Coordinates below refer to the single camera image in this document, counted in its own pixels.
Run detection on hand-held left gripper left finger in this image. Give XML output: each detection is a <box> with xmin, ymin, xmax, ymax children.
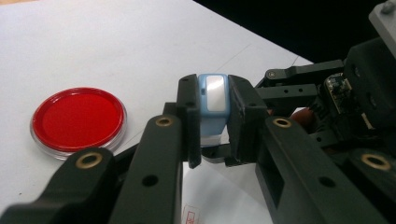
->
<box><xmin>108</xmin><ymin>74</ymin><xmax>202</xmax><ymax>224</ymax></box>

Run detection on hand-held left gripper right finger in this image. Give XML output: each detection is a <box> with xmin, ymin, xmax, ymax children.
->
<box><xmin>225</xmin><ymin>74</ymin><xmax>390</xmax><ymax>224</ymax></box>

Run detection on white paper sheet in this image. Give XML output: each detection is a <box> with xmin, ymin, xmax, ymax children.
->
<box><xmin>181</xmin><ymin>161</ymin><xmax>276</xmax><ymax>224</ymax></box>

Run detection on small blue stamp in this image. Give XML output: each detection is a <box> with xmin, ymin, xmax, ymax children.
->
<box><xmin>198</xmin><ymin>73</ymin><xmax>232</xmax><ymax>147</ymax></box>

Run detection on round red ink pad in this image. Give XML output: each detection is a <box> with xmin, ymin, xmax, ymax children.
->
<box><xmin>29</xmin><ymin>87</ymin><xmax>128</xmax><ymax>161</ymax></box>

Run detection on white table cover sheet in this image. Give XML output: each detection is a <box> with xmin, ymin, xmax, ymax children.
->
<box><xmin>0</xmin><ymin>0</ymin><xmax>314</xmax><ymax>216</ymax></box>

